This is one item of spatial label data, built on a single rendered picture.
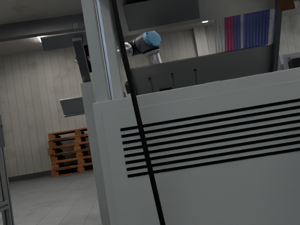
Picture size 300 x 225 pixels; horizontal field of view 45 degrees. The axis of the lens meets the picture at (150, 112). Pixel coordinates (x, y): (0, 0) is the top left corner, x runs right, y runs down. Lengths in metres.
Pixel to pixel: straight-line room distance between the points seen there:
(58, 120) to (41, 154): 0.96
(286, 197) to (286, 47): 9.96
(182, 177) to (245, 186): 0.15
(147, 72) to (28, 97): 8.26
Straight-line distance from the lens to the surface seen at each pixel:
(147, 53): 2.33
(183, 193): 0.88
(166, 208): 0.89
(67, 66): 9.82
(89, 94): 1.76
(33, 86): 9.90
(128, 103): 0.88
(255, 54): 1.78
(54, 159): 8.57
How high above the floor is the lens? 0.51
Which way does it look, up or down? 4 degrees up
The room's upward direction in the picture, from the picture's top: 9 degrees counter-clockwise
